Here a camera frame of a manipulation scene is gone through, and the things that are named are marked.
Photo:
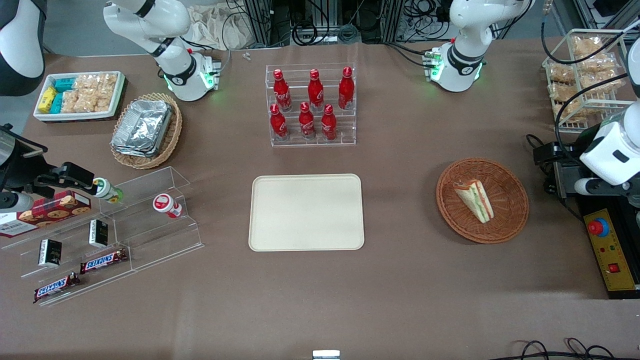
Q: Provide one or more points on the clear acrylic bottle rack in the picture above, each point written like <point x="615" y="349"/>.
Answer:
<point x="312" y="135"/>

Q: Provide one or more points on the green label yogurt bottle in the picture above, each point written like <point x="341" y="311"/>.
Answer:
<point x="105" y="189"/>

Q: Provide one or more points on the oval light wicker basket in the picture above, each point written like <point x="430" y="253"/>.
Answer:
<point x="172" y="135"/>

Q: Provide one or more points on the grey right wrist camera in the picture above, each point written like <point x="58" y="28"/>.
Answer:
<point x="15" y="201"/>

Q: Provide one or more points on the triangle sandwich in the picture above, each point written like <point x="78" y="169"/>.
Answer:
<point x="475" y="200"/>

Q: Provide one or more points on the red label yogurt bottle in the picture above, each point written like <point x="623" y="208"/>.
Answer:
<point x="166" y="205"/>

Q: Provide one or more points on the cream plastic tray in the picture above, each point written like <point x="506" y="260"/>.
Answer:
<point x="306" y="212"/>

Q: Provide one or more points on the Snickers bar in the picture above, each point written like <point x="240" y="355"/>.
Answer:
<point x="55" y="287"/>
<point x="102" y="261"/>

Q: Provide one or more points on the teal snack box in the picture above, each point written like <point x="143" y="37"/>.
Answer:
<point x="64" y="84"/>
<point x="56" y="103"/>

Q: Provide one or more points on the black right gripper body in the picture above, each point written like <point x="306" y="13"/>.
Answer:
<point x="31" y="171"/>

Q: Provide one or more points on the stacked aluminium foil trays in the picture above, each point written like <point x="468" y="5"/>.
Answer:
<point x="142" y="127"/>

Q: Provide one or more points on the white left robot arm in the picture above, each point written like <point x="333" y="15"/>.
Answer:
<point x="464" y="62"/>

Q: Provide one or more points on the rice cracker pack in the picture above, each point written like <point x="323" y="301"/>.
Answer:
<point x="86" y="82"/>
<point x="80" y="102"/>
<point x="106" y="92"/>

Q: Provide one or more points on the bagged fried snack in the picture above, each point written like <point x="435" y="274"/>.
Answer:
<point x="587" y="46"/>
<point x="565" y="92"/>
<point x="597" y="64"/>
<point x="561" y="72"/>

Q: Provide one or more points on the clear acrylic step shelf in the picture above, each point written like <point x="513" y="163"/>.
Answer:
<point x="155" y="235"/>

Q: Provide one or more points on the black chocolate box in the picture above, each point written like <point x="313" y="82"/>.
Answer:
<point x="98" y="233"/>
<point x="50" y="252"/>

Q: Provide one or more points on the round brown wicker basket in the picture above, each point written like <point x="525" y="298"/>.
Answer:
<point x="510" y="200"/>

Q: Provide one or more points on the white rectangular snack tray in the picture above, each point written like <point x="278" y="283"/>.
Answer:
<point x="75" y="116"/>

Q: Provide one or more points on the red tartan cookie box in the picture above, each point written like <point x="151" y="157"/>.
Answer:
<point x="50" y="210"/>

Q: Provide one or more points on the yellow emergency stop box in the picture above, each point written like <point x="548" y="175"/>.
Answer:
<point x="612" y="260"/>

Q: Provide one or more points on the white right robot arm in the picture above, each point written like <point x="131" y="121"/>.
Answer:
<point x="176" y="75"/>

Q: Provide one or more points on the red cola bottle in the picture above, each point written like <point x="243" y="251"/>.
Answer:
<point x="278" y="124"/>
<point x="306" y="122"/>
<point x="346" y="90"/>
<point x="282" y="92"/>
<point x="328" y="124"/>
<point x="315" y="92"/>

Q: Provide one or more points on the beige crumpled cloth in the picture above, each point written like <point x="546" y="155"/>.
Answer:
<point x="212" y="27"/>

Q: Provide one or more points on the yellow snack box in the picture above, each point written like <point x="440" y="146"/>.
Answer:
<point x="47" y="100"/>

